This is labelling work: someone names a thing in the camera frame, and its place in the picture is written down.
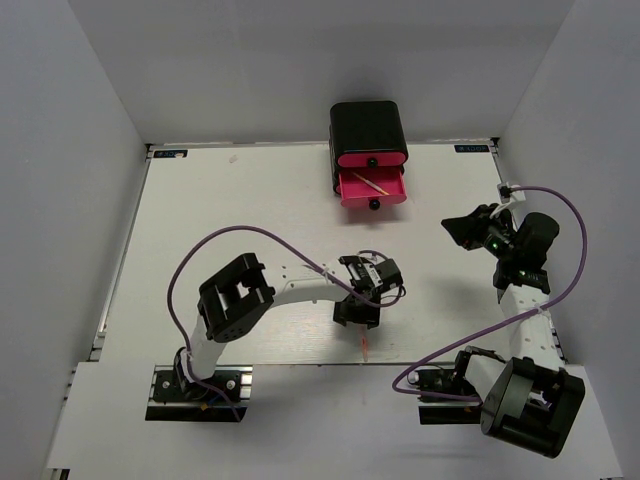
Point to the black drawer cabinet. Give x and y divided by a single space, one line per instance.
364 126

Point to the yellow pencil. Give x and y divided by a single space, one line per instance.
371 184

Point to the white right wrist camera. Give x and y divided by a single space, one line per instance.
510 195

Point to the blue label corner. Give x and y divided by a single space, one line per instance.
471 148
170 154

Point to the blue label left corner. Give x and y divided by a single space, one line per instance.
170 154

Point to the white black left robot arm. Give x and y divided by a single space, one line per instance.
233 300

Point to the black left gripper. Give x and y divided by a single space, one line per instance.
369 315

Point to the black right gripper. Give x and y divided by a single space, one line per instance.
467 230

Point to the red pen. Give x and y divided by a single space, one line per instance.
364 346

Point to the pink top drawer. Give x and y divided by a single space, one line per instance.
381 159

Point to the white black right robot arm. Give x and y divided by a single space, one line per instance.
528 398

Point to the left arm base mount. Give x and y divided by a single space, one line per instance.
167 402

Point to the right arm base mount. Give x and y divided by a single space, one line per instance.
456 400

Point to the blue label right corner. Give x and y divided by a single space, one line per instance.
471 148

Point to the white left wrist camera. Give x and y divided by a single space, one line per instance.
373 255

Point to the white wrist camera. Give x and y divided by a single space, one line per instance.
373 255
510 195

